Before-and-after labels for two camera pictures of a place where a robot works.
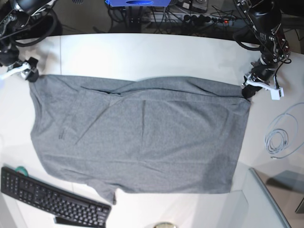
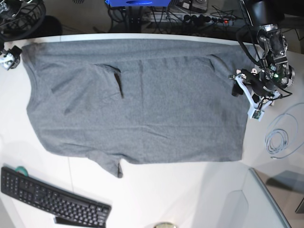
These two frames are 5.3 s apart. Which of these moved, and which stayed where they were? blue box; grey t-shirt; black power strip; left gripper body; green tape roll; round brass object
Moved: left gripper body; grey t-shirt
Stayed: blue box; black power strip; round brass object; green tape roll
